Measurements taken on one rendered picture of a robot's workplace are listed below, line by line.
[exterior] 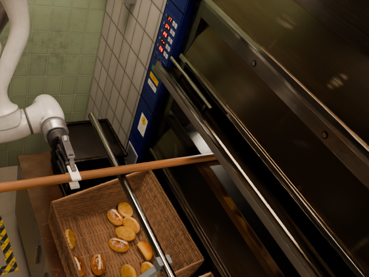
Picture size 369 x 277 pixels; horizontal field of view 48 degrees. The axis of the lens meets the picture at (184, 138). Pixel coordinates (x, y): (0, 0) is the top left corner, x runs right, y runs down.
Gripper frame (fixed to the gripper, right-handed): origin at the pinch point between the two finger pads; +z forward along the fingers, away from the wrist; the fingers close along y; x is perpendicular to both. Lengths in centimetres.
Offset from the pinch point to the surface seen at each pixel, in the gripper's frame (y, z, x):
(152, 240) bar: 2.1, 29.3, -17.2
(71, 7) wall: 0, -123, -34
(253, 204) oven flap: -22, 40, -39
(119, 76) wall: 21, -88, -54
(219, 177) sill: 1, 10, -55
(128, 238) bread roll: 56, -6, -35
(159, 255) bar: 2.2, 34.7, -17.0
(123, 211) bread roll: 55, -21, -38
